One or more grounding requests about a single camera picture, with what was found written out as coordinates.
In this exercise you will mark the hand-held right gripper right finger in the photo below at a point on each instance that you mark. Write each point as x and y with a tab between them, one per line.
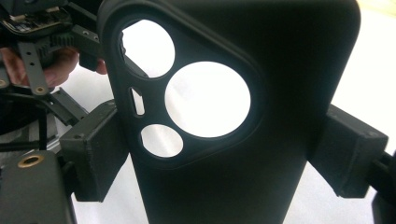
348	152

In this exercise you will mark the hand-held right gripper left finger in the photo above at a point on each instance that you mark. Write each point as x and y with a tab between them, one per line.
96	149

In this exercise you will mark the black phone case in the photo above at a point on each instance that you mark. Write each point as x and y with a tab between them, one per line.
280	62

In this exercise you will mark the white board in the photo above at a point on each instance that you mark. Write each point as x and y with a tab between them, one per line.
367	77

